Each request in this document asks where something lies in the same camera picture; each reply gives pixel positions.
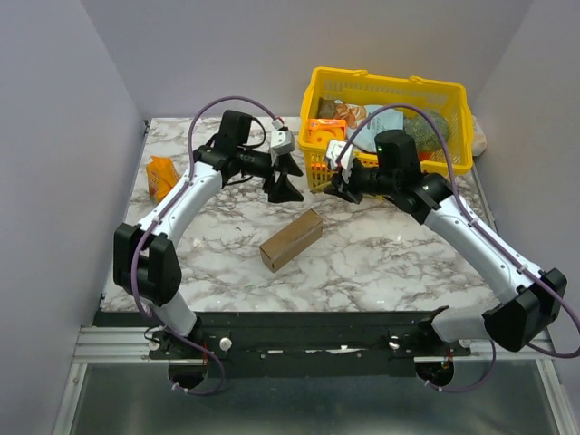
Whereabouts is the brown cardboard express box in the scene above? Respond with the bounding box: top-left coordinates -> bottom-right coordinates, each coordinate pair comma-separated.
259,209 -> 323,272

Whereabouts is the yellow utility knife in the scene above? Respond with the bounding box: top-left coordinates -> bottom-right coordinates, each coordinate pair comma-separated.
310,182 -> 334,195

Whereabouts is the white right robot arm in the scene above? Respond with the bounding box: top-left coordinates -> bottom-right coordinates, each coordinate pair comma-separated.
324,130 -> 567,355

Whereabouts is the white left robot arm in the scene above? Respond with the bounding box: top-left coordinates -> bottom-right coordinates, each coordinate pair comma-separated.
112,110 -> 304,358

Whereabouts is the orange snack box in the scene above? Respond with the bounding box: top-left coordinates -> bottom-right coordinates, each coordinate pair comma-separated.
307,118 -> 346,147

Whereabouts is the dark brown packet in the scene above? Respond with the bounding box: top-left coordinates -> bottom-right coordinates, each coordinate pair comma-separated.
316,98 -> 336,119

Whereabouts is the light blue snack pouch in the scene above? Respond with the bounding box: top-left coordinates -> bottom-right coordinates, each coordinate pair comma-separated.
346,104 -> 404,153

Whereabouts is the green round melon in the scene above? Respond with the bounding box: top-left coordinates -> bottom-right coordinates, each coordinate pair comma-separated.
403,111 -> 451,153

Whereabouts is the yellow plastic shopping basket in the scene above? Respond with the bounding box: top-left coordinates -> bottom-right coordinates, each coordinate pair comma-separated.
298,66 -> 473,189

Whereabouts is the orange snack bag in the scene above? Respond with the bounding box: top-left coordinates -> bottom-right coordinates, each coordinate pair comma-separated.
146,156 -> 179,203

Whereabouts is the white bag behind basket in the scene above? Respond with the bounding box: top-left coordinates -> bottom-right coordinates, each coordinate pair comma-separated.
471,116 -> 488,158

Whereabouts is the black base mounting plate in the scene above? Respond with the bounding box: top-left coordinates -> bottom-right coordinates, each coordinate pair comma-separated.
93,311 -> 471,386

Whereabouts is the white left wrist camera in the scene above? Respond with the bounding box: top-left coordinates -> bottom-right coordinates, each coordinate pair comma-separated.
269,130 -> 295,160

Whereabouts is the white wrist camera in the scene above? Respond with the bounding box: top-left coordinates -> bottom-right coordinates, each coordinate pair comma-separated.
269,130 -> 295,160
324,139 -> 354,178

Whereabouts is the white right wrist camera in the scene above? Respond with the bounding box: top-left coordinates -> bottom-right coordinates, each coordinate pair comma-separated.
324,139 -> 354,178

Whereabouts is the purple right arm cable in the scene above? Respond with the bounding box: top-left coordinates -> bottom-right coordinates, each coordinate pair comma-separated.
333,103 -> 580,394

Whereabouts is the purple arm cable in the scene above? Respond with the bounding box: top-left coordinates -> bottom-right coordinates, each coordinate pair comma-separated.
130,94 -> 285,396
333,103 -> 580,394

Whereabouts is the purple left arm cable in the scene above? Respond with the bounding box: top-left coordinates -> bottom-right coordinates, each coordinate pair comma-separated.
130,94 -> 285,396

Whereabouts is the aluminium extrusion rail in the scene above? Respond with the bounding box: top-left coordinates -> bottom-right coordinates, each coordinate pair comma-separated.
72,327 -> 550,364

